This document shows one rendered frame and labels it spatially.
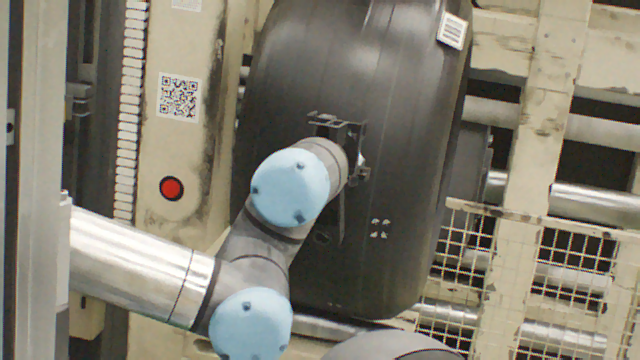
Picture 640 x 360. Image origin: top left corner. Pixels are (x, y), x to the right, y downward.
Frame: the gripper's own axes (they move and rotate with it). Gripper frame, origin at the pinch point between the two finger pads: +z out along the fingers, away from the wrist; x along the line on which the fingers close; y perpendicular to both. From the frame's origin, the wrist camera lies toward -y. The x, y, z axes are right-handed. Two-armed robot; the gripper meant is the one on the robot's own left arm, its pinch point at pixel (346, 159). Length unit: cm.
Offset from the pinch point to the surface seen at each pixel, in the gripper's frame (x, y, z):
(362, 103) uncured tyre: -0.6, 7.7, 2.6
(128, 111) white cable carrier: 41.8, -2.5, 22.2
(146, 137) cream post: 37.8, -6.3, 21.6
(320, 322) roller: 3.1, -30.2, 17.2
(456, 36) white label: -11.2, 18.3, 12.1
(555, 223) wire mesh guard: -33, -17, 64
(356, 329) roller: -2.8, -30.2, 17.3
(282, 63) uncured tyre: 11.8, 11.2, 4.2
